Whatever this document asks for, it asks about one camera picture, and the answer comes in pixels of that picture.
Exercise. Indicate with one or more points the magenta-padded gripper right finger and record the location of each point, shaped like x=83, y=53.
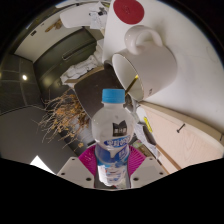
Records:
x=146, y=170

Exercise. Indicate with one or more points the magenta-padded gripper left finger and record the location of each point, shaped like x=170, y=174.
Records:
x=78, y=170

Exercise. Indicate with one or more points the blue-capped white drink bottle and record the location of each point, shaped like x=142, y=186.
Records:
x=111, y=133

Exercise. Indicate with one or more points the crumpled clear plastic bag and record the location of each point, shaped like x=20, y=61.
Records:
x=141, y=136

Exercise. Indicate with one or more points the small yellow tag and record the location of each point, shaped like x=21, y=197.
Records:
x=147, y=124

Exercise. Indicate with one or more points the pale wooden panel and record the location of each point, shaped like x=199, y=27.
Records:
x=186, y=143

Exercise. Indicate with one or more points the dried plant in grey pot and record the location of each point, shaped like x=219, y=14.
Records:
x=93, y=90

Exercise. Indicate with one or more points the white plaster statue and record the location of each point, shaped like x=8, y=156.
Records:
x=80, y=70

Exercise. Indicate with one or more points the white ceramic mug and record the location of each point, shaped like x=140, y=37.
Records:
x=156, y=66

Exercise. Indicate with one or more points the round ceiling spotlight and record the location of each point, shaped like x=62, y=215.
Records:
x=24, y=77

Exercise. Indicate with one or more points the wooden figure sculpture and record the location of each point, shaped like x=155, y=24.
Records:
x=53, y=26

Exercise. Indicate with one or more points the stack of papers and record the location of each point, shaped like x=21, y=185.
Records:
x=98, y=20

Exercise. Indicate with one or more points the white plastic chair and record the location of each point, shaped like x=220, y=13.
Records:
x=76, y=16

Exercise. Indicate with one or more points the flat round red coaster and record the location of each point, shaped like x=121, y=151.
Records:
x=128, y=11

